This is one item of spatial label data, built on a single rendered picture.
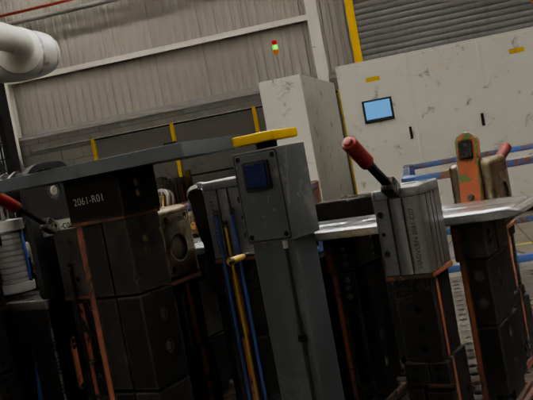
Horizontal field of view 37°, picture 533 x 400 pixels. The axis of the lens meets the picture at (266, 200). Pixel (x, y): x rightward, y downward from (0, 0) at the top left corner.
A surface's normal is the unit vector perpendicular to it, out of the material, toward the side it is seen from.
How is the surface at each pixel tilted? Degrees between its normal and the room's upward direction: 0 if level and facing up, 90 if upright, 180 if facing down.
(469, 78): 90
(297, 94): 90
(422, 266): 90
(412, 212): 90
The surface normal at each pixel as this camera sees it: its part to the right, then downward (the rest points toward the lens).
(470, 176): -0.53, -0.07
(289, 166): 0.84, -0.13
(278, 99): -0.25, 0.10
